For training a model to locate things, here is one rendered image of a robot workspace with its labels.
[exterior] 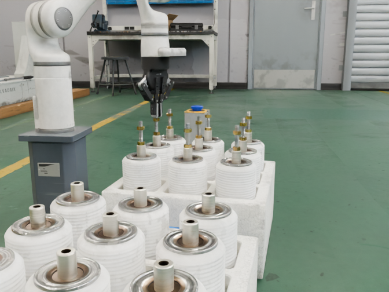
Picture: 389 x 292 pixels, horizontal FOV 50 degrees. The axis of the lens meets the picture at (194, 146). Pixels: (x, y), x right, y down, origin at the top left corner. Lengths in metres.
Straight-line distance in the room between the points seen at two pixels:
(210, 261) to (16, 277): 0.24
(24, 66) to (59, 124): 3.32
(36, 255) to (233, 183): 0.48
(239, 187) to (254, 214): 0.07
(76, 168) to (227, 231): 0.58
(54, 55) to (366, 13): 5.33
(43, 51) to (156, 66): 0.28
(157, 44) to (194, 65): 4.94
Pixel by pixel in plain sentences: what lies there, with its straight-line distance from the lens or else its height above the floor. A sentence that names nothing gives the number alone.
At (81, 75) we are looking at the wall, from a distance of 6.45.
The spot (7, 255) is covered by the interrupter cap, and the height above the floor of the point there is 0.25.
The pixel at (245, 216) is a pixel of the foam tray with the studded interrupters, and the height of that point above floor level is 0.15.
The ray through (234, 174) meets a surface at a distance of 0.95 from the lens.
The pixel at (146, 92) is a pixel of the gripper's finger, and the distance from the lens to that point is 1.09.
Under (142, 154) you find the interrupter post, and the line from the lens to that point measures 1.04.
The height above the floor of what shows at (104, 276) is 0.25.
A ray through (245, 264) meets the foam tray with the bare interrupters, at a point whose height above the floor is 0.18.
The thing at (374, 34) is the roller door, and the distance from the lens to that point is 6.14.
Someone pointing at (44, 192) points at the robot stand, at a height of 0.15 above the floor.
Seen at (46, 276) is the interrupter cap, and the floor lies 0.25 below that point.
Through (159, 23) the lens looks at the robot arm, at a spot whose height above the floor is 0.58.
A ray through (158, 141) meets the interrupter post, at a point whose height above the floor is 0.27.
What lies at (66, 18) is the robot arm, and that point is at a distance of 1.12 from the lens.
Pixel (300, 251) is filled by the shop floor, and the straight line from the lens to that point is 1.15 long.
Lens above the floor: 0.50
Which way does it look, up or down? 13 degrees down
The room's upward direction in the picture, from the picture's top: straight up
